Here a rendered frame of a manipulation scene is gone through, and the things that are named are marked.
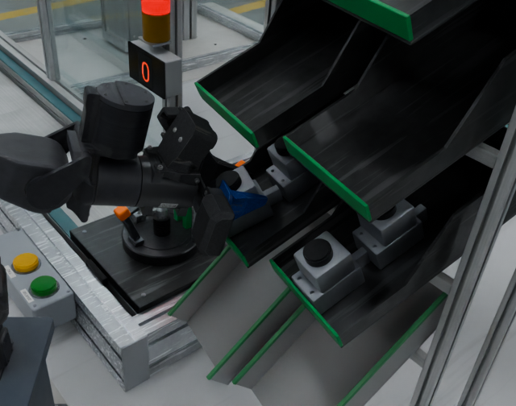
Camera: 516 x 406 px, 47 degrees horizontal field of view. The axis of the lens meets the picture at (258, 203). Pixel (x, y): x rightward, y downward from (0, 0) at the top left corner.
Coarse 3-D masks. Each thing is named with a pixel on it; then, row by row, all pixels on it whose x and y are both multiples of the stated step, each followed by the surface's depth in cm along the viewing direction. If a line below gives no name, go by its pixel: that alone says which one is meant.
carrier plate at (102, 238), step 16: (96, 224) 109; (112, 224) 109; (80, 240) 105; (96, 240) 105; (112, 240) 106; (96, 256) 102; (112, 256) 102; (128, 256) 102; (192, 256) 104; (208, 256) 104; (112, 272) 99; (128, 272) 99; (144, 272) 99; (160, 272) 100; (176, 272) 100; (192, 272) 100; (128, 288) 96; (144, 288) 96; (160, 288) 97; (176, 288) 97; (144, 304) 93
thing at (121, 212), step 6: (114, 210) 97; (120, 210) 96; (126, 210) 96; (132, 210) 98; (120, 216) 96; (126, 216) 97; (126, 222) 98; (132, 222) 99; (132, 228) 99; (132, 234) 100; (138, 234) 101
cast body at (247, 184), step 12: (240, 168) 72; (216, 180) 70; (228, 180) 69; (240, 180) 70; (252, 180) 74; (252, 192) 70; (264, 192) 74; (276, 192) 73; (252, 216) 72; (264, 216) 73; (240, 228) 73
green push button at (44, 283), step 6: (42, 276) 97; (48, 276) 97; (36, 282) 95; (42, 282) 96; (48, 282) 96; (54, 282) 96; (36, 288) 94; (42, 288) 94; (48, 288) 94; (54, 288) 95; (36, 294) 94; (42, 294) 94; (48, 294) 95
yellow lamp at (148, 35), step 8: (144, 16) 104; (152, 16) 103; (160, 16) 103; (168, 16) 105; (144, 24) 105; (152, 24) 104; (160, 24) 104; (168, 24) 105; (144, 32) 106; (152, 32) 105; (160, 32) 105; (168, 32) 106; (152, 40) 106; (160, 40) 106; (168, 40) 107
